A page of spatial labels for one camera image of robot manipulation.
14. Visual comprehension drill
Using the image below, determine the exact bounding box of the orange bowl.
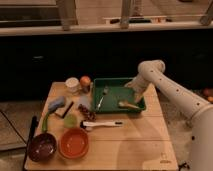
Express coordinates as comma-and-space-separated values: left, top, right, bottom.
58, 127, 89, 159

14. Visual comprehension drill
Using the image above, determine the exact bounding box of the dark purple bowl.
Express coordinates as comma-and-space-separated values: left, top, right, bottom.
27, 133, 57, 162

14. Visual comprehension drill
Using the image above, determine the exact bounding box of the black stick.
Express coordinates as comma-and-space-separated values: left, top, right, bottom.
62, 101, 74, 118

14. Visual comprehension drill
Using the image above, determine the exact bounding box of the silver fork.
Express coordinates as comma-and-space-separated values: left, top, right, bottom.
97, 86, 109, 110

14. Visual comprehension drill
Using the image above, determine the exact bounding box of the green plastic tray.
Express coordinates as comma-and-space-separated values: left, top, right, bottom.
91, 77, 146, 114

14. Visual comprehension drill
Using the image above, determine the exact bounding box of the white handled brush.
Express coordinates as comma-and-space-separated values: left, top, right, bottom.
80, 121, 123, 129

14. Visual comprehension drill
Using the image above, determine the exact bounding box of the bunch of dark grapes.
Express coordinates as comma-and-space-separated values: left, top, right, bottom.
78, 104, 96, 121

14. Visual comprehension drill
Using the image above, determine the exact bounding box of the white cup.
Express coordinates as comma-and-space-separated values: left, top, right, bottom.
65, 77, 79, 93

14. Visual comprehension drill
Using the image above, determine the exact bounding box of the orange fruit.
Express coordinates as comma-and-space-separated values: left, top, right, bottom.
80, 76, 91, 87

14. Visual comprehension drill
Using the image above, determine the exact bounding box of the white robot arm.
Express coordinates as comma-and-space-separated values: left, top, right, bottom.
125, 60, 213, 171

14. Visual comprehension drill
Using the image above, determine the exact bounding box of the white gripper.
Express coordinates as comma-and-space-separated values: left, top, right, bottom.
125, 74, 149, 103

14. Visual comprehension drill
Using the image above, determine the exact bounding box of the green handled utensil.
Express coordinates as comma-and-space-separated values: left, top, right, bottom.
42, 112, 50, 133

